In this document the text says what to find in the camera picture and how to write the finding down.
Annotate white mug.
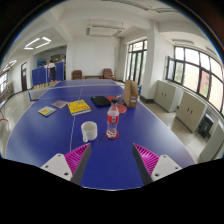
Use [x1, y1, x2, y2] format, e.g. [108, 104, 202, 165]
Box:
[80, 120, 99, 143]

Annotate shelf unit with books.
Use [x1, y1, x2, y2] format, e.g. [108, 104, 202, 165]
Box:
[4, 80, 15, 99]

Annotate blue table with red legs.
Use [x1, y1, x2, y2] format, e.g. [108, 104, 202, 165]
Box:
[0, 98, 9, 123]

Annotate clear red-labelled water bottle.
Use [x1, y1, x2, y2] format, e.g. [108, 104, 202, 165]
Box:
[105, 98, 120, 139]

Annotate person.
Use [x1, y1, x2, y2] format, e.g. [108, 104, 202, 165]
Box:
[46, 59, 58, 82]

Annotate ceiling air conditioner unit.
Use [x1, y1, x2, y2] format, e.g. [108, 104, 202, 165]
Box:
[85, 23, 125, 38]

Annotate black pouch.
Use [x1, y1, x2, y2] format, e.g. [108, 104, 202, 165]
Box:
[90, 95, 112, 108]

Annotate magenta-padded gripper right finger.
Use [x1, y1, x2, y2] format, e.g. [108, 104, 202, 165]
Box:
[131, 143, 183, 185]

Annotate black-framed glass door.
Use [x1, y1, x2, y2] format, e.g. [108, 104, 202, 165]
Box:
[126, 39, 148, 84]

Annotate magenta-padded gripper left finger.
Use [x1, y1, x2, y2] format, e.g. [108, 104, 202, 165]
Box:
[40, 142, 93, 185]

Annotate ceiling lights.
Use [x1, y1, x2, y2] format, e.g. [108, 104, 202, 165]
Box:
[3, 36, 53, 73]

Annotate black-framed window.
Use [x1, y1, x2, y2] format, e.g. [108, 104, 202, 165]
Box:
[166, 45, 224, 114]

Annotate blue folding partition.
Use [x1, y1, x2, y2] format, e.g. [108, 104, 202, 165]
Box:
[31, 61, 65, 87]

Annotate brown cardboard box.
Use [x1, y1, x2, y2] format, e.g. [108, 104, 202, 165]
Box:
[123, 79, 140, 109]

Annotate table tennis net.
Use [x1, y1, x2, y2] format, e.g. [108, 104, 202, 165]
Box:
[28, 87, 51, 102]

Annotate small yellow and blue booklet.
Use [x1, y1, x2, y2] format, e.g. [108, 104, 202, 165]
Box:
[37, 105, 57, 118]

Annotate grey booklet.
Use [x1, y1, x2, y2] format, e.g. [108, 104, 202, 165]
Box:
[50, 99, 69, 110]

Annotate yellow book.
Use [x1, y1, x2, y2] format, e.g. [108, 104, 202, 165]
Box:
[67, 99, 92, 117]

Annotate flat round red coaster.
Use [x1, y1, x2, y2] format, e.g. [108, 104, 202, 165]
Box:
[105, 130, 120, 140]

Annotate brown armchair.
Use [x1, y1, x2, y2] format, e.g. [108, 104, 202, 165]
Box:
[102, 68, 115, 80]
[71, 69, 84, 80]

